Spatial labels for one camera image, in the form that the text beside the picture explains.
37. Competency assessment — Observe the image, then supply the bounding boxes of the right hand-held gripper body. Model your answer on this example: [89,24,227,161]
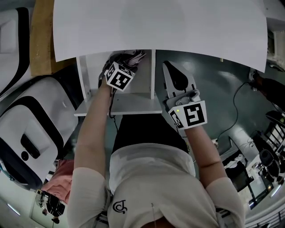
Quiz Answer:
[164,89,208,130]

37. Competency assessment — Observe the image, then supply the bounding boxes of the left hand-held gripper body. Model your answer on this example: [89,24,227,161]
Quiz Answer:
[104,61,136,93]

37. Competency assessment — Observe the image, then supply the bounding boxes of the white desk drawer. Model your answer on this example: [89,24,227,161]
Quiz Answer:
[73,49,163,117]

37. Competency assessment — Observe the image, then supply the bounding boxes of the person's left forearm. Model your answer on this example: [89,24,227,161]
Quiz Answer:
[73,85,112,180]

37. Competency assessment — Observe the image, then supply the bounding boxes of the person's right forearm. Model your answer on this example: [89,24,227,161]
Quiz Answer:
[182,126,228,188]

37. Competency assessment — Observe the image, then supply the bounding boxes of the white desk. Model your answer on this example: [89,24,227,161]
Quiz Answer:
[53,0,268,74]

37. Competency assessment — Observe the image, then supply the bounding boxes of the person's right hand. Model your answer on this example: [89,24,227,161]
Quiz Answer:
[175,89,201,106]

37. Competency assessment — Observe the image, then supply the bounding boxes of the person's black shorts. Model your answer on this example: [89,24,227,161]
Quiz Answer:
[112,114,190,155]

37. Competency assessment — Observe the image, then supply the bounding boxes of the person's beige shirt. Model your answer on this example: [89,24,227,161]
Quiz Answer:
[66,142,246,228]

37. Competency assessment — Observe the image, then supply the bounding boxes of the brown cardboard box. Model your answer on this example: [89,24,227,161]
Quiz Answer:
[29,0,78,78]

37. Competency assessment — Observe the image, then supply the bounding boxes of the black office chair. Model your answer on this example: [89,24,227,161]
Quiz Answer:
[259,148,281,179]

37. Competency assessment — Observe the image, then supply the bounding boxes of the white black robot cyan strip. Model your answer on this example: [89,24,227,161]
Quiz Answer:
[0,75,79,191]

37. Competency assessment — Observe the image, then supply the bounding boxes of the white black service robot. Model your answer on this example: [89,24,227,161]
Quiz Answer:
[0,6,31,97]

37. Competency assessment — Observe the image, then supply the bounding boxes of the pink quilted cushion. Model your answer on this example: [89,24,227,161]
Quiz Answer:
[41,159,75,204]

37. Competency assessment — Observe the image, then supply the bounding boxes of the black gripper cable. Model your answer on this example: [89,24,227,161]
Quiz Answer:
[108,88,119,132]

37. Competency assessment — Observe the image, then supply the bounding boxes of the black floor cable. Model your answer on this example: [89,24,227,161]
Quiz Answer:
[216,81,255,143]

